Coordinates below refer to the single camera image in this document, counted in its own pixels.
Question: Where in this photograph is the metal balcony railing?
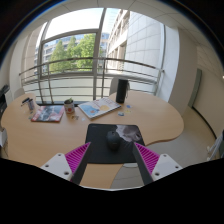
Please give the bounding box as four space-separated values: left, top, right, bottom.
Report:
18 56 165 104

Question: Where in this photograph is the black printed mouse pad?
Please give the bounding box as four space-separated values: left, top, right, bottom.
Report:
84 123 146 165

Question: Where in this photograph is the red cover magazine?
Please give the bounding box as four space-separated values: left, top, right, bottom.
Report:
31 104 65 123

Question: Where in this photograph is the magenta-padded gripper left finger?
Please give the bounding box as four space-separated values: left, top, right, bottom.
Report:
40 142 93 185

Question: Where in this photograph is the white rounded chair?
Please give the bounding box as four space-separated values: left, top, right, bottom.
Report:
109 76 130 96
13 87 26 100

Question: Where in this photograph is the black cylindrical speaker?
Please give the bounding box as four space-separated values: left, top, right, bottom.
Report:
115 78 130 104

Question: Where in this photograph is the small dark stapler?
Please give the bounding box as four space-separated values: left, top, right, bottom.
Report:
20 96 31 107

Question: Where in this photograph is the black computer mouse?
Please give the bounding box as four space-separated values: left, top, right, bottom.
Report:
105 130 122 151

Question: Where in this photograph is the open light magazine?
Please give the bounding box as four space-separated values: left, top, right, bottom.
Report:
77 97 122 120

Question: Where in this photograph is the grey door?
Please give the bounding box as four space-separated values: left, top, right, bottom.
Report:
187 68 203 108

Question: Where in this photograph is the white mug with plant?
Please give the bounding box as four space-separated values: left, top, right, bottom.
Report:
63 97 76 115

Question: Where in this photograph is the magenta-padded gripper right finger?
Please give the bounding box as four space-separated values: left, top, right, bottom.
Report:
132 142 184 186

